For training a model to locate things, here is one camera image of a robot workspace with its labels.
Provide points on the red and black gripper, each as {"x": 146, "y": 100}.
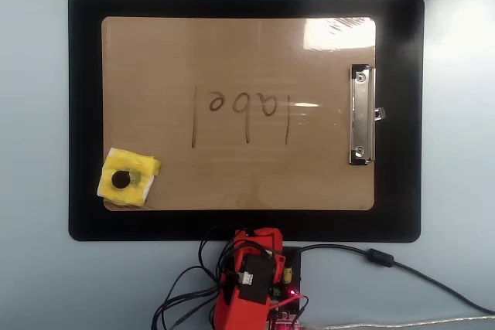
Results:
{"x": 241, "y": 254}

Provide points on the yellow and white sponge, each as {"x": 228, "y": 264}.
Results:
{"x": 143, "y": 164}

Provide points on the black round sponge knob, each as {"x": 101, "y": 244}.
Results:
{"x": 120, "y": 179}

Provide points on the red robot arm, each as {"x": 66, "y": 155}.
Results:
{"x": 239, "y": 310}

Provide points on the black robot base controller board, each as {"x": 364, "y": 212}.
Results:
{"x": 294, "y": 268}

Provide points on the brown clipboard board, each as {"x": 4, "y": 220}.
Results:
{"x": 232, "y": 55}

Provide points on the silver metal clipboard clip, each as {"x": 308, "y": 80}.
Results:
{"x": 362, "y": 113}

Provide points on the black rectangular desk mat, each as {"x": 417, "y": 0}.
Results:
{"x": 85, "y": 113}

